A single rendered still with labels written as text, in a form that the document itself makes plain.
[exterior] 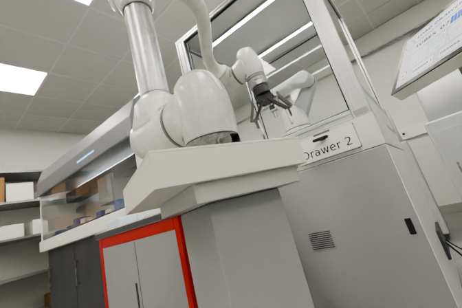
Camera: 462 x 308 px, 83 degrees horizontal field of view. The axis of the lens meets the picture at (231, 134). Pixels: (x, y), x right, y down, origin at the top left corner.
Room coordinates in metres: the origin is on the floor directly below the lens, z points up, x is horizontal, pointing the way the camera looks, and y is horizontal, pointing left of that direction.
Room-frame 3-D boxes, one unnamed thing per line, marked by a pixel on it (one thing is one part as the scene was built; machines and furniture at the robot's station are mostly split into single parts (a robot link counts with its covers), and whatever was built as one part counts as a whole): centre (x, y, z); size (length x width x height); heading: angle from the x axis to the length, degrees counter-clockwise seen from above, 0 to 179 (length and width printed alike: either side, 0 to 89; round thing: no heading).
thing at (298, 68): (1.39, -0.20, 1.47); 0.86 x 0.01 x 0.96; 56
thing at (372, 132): (1.77, -0.46, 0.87); 1.02 x 0.95 x 0.14; 56
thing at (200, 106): (0.71, 0.06, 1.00); 0.18 x 0.16 x 0.22; 56
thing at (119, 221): (1.32, 0.64, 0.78); 0.15 x 0.10 x 0.04; 49
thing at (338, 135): (1.21, -0.41, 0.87); 0.29 x 0.02 x 0.11; 56
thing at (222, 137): (0.69, 0.05, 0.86); 0.22 x 0.18 x 0.06; 29
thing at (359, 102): (1.77, -0.46, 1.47); 1.02 x 0.95 x 1.04; 56
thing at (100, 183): (2.64, 1.07, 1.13); 1.78 x 1.14 x 0.45; 56
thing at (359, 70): (1.49, -0.86, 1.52); 0.87 x 0.01 x 0.86; 146
